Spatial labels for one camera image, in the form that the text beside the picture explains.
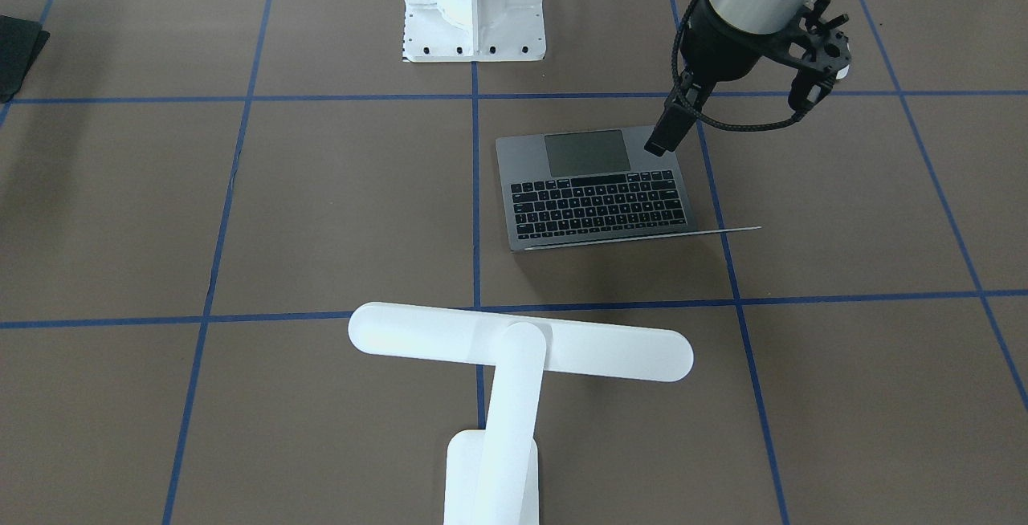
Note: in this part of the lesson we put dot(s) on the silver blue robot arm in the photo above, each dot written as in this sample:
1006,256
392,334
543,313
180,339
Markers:
755,17

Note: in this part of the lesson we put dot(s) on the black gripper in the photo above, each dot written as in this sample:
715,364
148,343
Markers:
725,45

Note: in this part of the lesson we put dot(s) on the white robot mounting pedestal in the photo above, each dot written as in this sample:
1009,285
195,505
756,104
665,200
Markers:
474,31

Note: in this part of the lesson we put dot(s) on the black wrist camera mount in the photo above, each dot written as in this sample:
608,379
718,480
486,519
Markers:
816,49

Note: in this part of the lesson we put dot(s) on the grey laptop computer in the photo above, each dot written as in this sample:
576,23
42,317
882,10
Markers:
568,189

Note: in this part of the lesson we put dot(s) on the black mouse pad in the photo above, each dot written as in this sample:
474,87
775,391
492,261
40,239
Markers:
22,42

